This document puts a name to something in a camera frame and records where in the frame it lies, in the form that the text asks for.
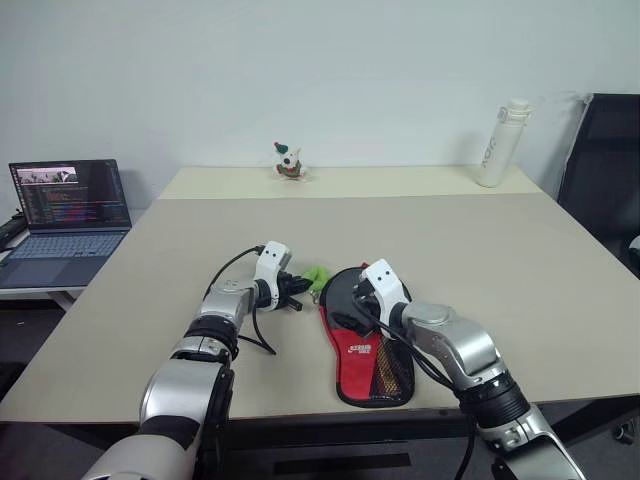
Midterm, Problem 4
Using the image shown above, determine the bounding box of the black table frame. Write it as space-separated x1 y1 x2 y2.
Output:
197 407 476 480

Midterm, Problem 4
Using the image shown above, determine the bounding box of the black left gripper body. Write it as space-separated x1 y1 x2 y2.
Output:
272 271 302 313

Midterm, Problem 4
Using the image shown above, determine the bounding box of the white side table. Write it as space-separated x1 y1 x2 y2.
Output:
0 214 92 315

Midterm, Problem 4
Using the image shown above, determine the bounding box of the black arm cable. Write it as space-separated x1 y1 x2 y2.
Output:
349 295 477 480
204 244 279 357

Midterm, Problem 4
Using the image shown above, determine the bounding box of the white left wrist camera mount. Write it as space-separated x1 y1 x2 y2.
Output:
251 240 292 312

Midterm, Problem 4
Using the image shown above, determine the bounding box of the open grey laptop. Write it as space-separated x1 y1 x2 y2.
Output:
0 159 134 290

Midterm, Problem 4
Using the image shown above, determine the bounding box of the green zipper pull strap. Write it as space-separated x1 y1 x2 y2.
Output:
299 265 330 294

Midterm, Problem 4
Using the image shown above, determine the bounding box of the white plush dog toy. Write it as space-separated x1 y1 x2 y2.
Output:
271 141 308 183

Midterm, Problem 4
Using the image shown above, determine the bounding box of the black and red paddle case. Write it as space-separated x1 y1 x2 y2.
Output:
317 260 418 405

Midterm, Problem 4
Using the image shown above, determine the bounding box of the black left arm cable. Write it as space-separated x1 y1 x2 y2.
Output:
204 244 279 357

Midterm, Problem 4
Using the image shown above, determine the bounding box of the white water bottle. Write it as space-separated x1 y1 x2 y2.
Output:
473 97 534 189

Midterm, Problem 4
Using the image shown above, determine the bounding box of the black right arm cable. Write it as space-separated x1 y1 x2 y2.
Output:
349 295 477 480

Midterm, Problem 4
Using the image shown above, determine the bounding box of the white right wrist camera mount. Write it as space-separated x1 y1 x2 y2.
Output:
360 258 414 327

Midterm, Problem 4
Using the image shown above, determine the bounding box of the black office chair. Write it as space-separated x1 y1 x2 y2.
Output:
556 92 640 280

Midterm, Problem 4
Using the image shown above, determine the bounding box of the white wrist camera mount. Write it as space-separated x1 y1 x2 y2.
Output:
251 240 292 312
360 258 414 327

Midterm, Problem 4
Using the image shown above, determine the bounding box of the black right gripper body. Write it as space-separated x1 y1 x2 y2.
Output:
351 280 381 312

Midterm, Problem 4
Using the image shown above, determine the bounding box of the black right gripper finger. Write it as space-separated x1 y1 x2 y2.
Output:
333 312 374 337

